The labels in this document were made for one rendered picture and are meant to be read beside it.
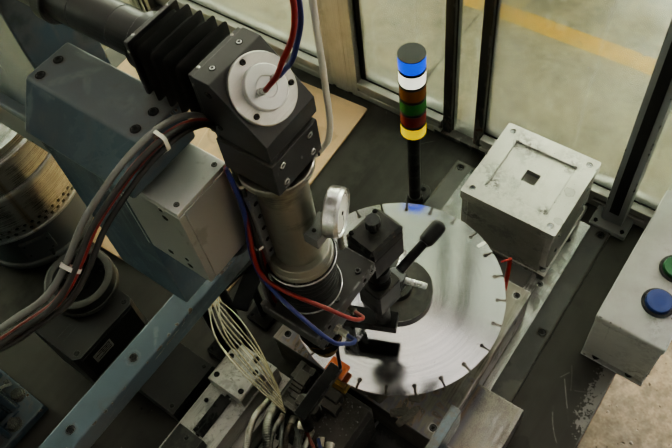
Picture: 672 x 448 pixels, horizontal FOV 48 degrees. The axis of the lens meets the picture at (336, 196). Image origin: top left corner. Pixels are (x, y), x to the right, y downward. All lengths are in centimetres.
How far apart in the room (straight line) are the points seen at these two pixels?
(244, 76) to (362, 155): 101
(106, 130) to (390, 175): 95
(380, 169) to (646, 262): 56
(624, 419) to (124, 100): 172
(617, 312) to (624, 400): 94
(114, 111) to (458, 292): 67
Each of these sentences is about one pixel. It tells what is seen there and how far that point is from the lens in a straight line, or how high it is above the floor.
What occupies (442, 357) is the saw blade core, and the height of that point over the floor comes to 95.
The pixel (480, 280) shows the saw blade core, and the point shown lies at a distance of 118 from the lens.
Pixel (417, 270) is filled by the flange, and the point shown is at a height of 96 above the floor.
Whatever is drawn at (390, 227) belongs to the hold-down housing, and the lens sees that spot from 87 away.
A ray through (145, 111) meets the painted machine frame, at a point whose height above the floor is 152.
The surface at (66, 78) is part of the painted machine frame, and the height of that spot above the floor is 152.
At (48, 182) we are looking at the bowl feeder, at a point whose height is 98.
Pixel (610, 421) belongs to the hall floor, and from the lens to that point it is 214.
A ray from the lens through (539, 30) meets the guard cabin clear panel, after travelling 130.
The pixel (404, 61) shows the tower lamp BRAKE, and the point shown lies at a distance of 116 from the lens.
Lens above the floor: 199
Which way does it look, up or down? 55 degrees down
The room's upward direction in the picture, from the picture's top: 10 degrees counter-clockwise
